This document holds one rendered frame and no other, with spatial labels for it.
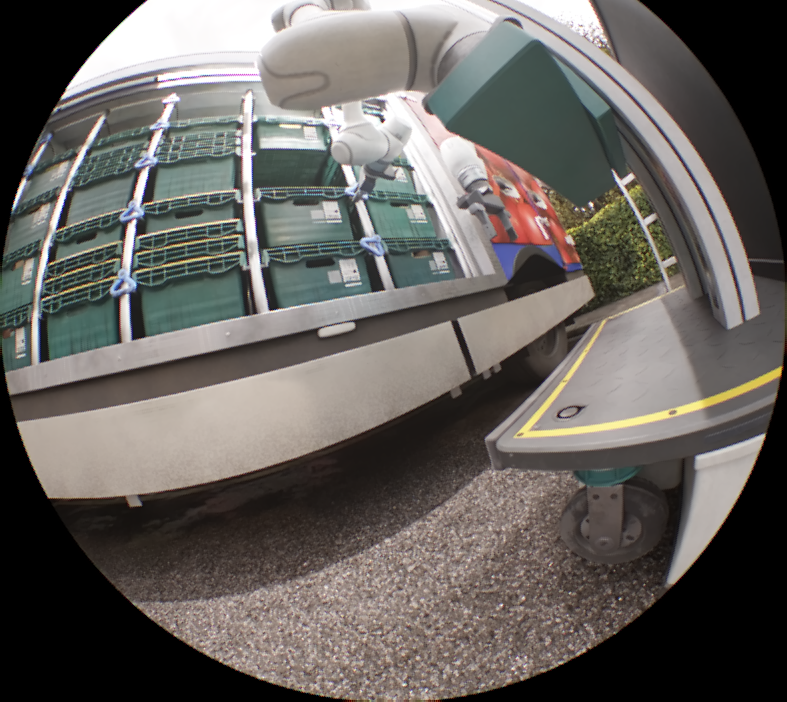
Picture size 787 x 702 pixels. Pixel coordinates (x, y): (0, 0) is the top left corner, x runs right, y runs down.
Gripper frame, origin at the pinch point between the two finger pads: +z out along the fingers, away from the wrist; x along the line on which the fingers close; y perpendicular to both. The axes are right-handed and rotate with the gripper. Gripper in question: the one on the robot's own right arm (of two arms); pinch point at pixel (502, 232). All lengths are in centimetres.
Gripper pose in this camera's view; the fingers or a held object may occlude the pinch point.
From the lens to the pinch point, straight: 79.2
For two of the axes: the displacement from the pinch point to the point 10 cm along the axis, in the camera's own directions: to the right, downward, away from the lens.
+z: 3.2, 9.3, -1.8
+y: 5.1, -3.3, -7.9
